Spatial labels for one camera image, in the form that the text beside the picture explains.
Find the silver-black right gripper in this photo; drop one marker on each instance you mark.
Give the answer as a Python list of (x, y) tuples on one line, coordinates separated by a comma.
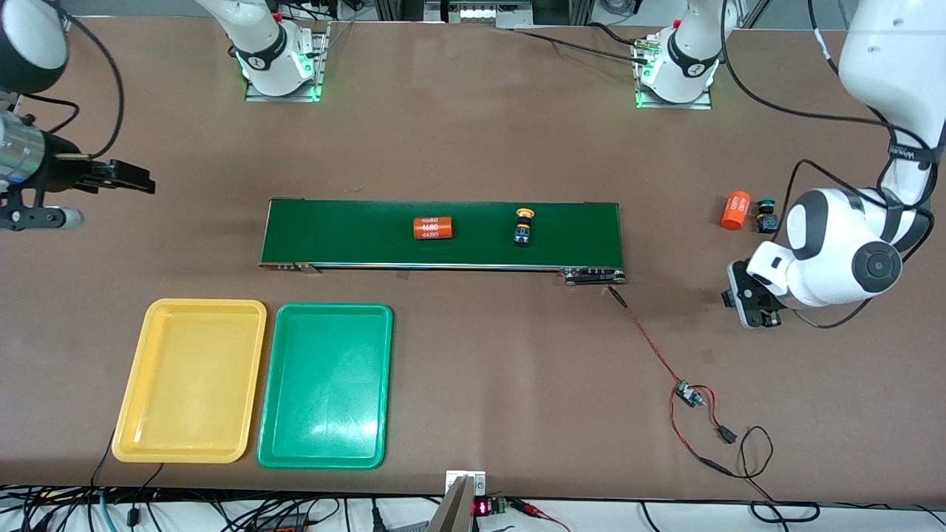
[(60, 171)]

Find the silver-black left gripper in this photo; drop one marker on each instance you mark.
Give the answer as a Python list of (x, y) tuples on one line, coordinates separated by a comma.
[(764, 300)]

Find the green push button switch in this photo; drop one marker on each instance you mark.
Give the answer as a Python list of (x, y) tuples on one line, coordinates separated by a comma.
[(767, 220)]

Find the orange cylinder with 4680 print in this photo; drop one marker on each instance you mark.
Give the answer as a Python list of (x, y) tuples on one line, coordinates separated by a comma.
[(735, 210), (432, 228)]

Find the yellow push button switch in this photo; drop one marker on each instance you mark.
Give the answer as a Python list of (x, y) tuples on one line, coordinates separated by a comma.
[(524, 233)]

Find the small speed controller board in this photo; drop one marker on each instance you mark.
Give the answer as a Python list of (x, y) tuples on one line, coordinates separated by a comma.
[(689, 394)]

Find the yellow plastic tray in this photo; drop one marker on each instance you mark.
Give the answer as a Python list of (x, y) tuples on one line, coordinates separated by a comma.
[(188, 384)]

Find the green conveyor belt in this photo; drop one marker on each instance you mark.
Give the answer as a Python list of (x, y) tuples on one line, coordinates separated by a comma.
[(355, 233)]

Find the green plastic tray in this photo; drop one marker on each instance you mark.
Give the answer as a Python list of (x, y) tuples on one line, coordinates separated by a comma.
[(325, 384)]

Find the red clip lead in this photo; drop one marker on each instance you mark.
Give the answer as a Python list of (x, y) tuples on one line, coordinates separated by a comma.
[(526, 506)]

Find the red LED display module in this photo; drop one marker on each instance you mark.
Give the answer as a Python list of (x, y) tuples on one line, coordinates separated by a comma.
[(482, 507)]

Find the white lit panel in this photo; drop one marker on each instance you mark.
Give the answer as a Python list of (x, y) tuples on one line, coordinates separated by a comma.
[(480, 13)]

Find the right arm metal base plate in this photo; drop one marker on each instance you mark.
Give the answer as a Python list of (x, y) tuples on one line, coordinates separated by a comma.
[(284, 97)]

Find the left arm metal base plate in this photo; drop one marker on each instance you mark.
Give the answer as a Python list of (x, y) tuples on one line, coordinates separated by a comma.
[(672, 106)]

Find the grey metal bracket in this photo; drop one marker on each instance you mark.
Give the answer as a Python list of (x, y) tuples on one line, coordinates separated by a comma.
[(454, 510)]

